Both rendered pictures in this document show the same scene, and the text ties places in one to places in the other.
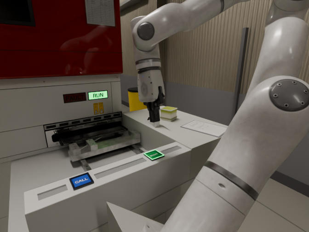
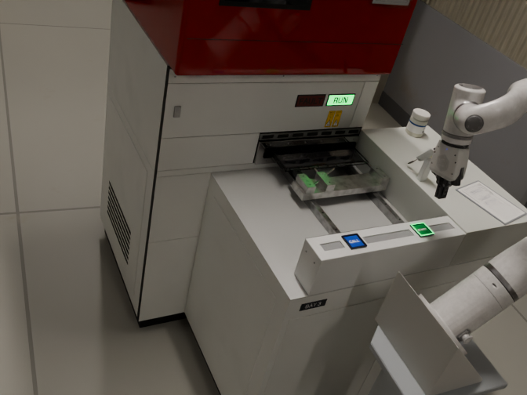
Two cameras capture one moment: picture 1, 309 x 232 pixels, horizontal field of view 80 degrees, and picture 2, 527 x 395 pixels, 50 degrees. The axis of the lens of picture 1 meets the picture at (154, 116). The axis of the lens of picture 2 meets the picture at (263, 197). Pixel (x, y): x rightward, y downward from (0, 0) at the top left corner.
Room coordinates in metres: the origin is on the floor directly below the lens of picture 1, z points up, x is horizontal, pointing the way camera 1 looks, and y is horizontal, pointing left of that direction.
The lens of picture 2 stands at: (-0.86, 0.47, 1.96)
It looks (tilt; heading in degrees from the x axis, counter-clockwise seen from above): 35 degrees down; 1
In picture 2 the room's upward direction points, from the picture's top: 15 degrees clockwise
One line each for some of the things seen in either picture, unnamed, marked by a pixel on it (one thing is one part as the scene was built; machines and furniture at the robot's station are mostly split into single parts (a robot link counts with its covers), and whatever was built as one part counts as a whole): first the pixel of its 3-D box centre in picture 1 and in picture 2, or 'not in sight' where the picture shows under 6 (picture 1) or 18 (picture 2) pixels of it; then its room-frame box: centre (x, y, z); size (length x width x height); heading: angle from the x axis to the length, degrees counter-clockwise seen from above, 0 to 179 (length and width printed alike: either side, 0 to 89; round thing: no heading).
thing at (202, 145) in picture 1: (172, 131); (437, 187); (1.02, -0.11, 0.89); 0.62 x 0.35 x 0.14; 36
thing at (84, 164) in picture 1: (84, 164); (315, 208); (0.75, 0.32, 0.84); 0.50 x 0.02 x 0.03; 36
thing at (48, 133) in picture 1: (88, 130); (308, 148); (1.03, 0.40, 0.89); 0.44 x 0.02 x 0.10; 126
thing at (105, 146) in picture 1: (106, 145); (340, 186); (0.89, 0.25, 0.87); 0.36 x 0.08 x 0.03; 126
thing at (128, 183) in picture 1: (124, 184); (382, 252); (0.54, 0.10, 0.89); 0.55 x 0.09 x 0.14; 126
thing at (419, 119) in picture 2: not in sight; (417, 122); (1.26, 0.00, 1.01); 0.07 x 0.07 x 0.10
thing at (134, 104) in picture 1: (140, 107); not in sight; (3.68, 0.30, 0.37); 0.48 x 0.47 x 0.75; 32
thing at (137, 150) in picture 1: (134, 148); (377, 200); (0.91, 0.11, 0.84); 0.50 x 0.02 x 0.03; 36
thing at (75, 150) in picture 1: (74, 148); (305, 183); (0.80, 0.38, 0.89); 0.08 x 0.03 x 0.03; 36
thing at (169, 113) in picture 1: (168, 113); not in sight; (1.04, -0.08, 1.00); 0.07 x 0.07 x 0.07; 54
